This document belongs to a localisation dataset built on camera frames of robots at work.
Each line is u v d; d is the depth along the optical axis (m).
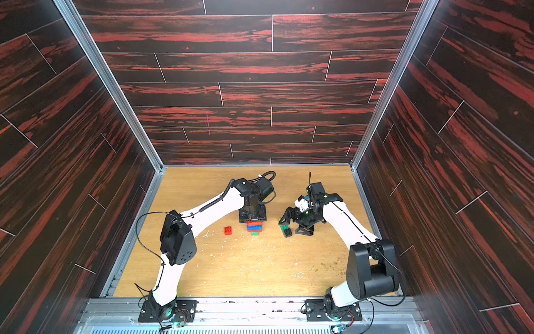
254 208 0.71
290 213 0.76
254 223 0.86
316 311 0.73
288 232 0.91
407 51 0.75
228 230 0.93
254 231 0.93
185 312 0.73
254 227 0.98
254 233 0.93
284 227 0.93
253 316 0.73
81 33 0.71
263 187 0.70
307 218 0.72
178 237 0.51
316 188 0.71
